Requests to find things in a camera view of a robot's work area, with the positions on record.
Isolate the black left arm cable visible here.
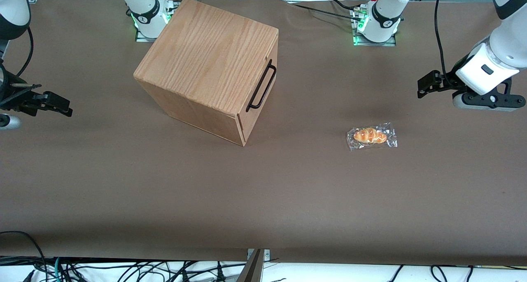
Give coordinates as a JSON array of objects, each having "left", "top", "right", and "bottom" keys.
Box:
[{"left": 434, "top": 0, "right": 448, "bottom": 75}]

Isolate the plastic-wrapped bread roll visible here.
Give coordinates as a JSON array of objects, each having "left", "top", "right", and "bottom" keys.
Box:
[{"left": 347, "top": 123, "right": 398, "bottom": 151}]

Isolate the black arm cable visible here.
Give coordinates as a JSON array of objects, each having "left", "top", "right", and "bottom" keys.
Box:
[
  {"left": 434, "top": 0, "right": 448, "bottom": 75},
  {"left": 14, "top": 26, "right": 34, "bottom": 79}
]

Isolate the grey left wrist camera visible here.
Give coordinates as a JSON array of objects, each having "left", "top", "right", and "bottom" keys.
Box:
[{"left": 452, "top": 79, "right": 527, "bottom": 112}]

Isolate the black cable lying on table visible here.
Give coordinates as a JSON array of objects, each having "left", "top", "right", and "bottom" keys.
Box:
[{"left": 287, "top": 0, "right": 359, "bottom": 18}]

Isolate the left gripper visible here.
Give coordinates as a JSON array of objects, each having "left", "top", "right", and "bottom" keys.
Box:
[{"left": 417, "top": 43, "right": 520, "bottom": 98}]

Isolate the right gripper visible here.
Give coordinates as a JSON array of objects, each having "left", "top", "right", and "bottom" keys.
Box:
[{"left": 0, "top": 64, "right": 72, "bottom": 117}]

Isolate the wooden drawer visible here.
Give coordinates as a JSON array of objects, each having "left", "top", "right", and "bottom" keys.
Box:
[{"left": 238, "top": 28, "right": 280, "bottom": 130}]

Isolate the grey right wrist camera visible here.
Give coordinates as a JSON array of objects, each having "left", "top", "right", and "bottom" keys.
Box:
[{"left": 0, "top": 114, "right": 21, "bottom": 130}]

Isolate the black looped floor cable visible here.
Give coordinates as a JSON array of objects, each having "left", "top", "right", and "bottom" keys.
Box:
[{"left": 0, "top": 231, "right": 47, "bottom": 282}]

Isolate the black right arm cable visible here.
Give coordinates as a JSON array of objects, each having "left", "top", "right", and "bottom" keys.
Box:
[{"left": 14, "top": 26, "right": 34, "bottom": 79}]

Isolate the wooden drawer cabinet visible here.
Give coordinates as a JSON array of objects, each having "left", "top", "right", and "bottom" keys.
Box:
[{"left": 133, "top": 0, "right": 280, "bottom": 147}]

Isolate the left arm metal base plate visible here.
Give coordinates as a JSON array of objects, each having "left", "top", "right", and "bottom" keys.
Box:
[{"left": 352, "top": 8, "right": 397, "bottom": 47}]

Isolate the brown wooden post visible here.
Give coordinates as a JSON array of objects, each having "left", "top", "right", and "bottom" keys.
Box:
[{"left": 236, "top": 249, "right": 264, "bottom": 282}]

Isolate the black metal drawer handle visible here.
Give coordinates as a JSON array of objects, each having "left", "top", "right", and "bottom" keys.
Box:
[{"left": 246, "top": 59, "right": 277, "bottom": 111}]

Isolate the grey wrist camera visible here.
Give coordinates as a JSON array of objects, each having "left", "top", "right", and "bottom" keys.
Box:
[
  {"left": 0, "top": 114, "right": 21, "bottom": 130},
  {"left": 452, "top": 79, "right": 527, "bottom": 112}
]

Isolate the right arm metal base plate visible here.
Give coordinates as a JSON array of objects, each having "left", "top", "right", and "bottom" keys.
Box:
[{"left": 135, "top": 26, "right": 166, "bottom": 42}]

